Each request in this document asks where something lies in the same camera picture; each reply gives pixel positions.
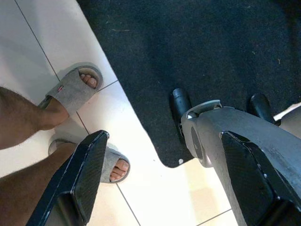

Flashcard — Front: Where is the large black floor mat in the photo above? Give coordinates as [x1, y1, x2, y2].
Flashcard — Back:
[76, 0, 301, 169]

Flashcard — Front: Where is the person bare right leg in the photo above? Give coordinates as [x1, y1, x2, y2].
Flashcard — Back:
[0, 141, 130, 226]

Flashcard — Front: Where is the black robot left foot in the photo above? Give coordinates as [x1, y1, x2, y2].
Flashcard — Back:
[169, 88, 193, 144]

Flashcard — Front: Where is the black robot right foot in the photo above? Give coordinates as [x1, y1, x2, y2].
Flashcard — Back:
[249, 93, 282, 127]

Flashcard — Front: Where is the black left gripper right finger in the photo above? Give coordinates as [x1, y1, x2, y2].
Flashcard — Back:
[220, 130, 301, 226]

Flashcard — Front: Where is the grey robot left leg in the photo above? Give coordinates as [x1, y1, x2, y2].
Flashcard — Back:
[181, 100, 301, 226]

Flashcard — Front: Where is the black robot foot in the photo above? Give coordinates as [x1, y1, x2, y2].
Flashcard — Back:
[249, 93, 282, 127]
[169, 88, 193, 144]

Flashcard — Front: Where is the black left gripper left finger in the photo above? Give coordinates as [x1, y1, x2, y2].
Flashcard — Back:
[25, 129, 110, 226]

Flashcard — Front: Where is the grey open-toe slipper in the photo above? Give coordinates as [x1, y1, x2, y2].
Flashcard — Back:
[37, 61, 104, 118]
[48, 138, 131, 185]

